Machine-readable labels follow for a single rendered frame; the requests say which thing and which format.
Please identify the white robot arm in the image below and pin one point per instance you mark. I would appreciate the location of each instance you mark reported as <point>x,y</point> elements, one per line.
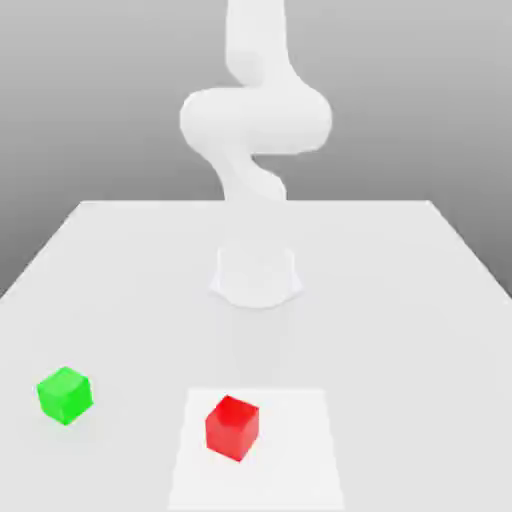
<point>256,120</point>

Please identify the small green cube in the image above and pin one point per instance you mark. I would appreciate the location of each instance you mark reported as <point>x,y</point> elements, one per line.
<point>64,396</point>

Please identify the small red cube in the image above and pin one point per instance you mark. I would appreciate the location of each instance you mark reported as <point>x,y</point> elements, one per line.
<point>232,428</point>

